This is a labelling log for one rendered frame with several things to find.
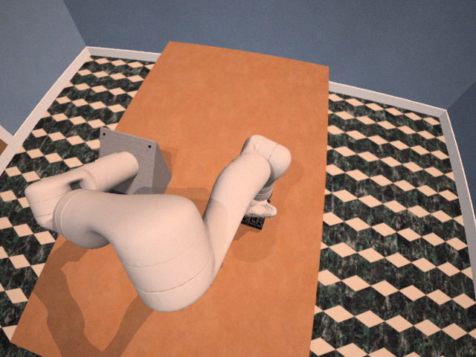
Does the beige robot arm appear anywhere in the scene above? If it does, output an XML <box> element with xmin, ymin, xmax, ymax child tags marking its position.
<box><xmin>25</xmin><ymin>135</ymin><xmax>292</xmax><ymax>312</ymax></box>

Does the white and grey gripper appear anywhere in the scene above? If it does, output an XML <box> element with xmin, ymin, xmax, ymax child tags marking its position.
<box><xmin>244</xmin><ymin>188</ymin><xmax>277</xmax><ymax>222</ymax></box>

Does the black knob box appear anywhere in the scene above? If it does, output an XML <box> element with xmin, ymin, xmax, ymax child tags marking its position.
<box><xmin>241</xmin><ymin>216</ymin><xmax>265</xmax><ymax>230</ymax></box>

